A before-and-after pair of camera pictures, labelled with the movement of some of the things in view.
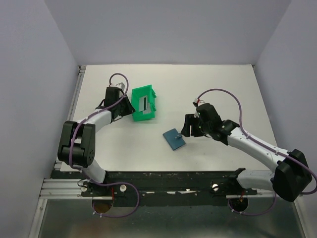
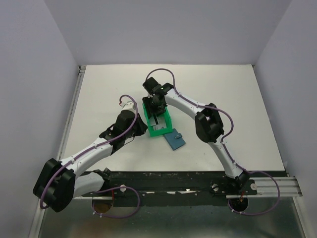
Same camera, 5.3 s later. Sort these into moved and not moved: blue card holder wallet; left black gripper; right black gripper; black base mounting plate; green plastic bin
Moved: green plastic bin; left black gripper; right black gripper
Not moved: blue card holder wallet; black base mounting plate
